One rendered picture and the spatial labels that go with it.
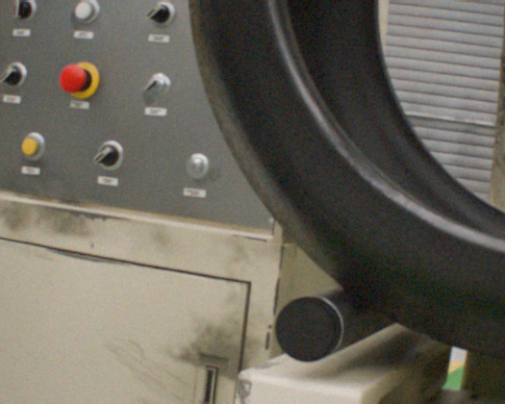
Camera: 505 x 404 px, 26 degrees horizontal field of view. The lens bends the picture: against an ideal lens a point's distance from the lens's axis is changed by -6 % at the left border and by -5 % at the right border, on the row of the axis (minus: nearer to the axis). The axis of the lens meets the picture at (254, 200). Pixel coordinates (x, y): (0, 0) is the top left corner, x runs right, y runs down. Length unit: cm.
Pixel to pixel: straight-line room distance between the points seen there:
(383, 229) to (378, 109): 29
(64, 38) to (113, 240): 31
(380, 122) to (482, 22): 910
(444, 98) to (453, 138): 36
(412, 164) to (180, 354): 58
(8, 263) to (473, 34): 871
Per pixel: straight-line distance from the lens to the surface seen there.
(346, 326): 77
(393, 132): 101
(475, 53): 1007
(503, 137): 109
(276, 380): 77
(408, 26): 1030
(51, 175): 162
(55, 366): 158
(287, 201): 77
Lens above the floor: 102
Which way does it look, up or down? 3 degrees down
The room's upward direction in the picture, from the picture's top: 7 degrees clockwise
